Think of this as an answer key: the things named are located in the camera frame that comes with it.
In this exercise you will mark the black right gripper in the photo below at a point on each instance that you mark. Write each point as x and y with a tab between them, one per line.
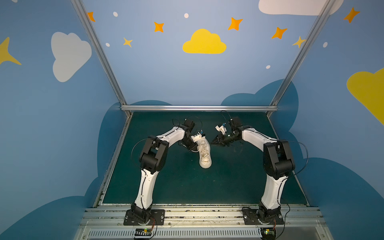
222	139

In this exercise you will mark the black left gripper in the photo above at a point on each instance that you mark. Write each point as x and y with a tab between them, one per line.
191	144

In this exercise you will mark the white knit sneaker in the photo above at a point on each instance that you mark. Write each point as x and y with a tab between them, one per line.
204	149

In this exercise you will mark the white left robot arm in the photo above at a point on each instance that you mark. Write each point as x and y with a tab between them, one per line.
152	160

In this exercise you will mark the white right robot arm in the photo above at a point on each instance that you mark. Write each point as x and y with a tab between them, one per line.
278	163

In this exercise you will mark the left green circuit board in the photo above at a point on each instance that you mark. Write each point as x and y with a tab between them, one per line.
140	233

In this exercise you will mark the green circuit board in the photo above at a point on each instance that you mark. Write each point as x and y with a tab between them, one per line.
140	233
268	234

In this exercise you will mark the right green circuit board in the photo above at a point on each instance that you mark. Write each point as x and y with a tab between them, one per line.
268	234

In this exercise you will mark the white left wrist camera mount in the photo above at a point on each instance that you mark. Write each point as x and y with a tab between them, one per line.
199	136

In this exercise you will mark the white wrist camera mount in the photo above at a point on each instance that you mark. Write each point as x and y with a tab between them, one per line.
199	136
222	129

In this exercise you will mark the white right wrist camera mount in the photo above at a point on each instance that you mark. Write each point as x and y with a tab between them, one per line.
222	129

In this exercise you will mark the rear horizontal aluminium frame bar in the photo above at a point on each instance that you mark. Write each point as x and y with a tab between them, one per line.
163	108

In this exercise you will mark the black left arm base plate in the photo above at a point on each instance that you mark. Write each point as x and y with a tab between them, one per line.
144	218

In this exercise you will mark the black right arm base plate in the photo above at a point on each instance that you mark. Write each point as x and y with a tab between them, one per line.
262	216

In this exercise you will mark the left side aluminium table rail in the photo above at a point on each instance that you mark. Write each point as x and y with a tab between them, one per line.
107	177

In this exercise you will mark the front aluminium rail platform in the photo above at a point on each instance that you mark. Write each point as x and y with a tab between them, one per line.
203	222

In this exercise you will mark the left rear aluminium frame post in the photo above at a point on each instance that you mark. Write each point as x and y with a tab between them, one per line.
88	26

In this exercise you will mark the aluminium frame post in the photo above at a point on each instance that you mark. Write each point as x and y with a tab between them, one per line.
88	26
304	50

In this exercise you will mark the right rear aluminium frame post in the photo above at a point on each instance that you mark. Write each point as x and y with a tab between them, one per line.
304	50

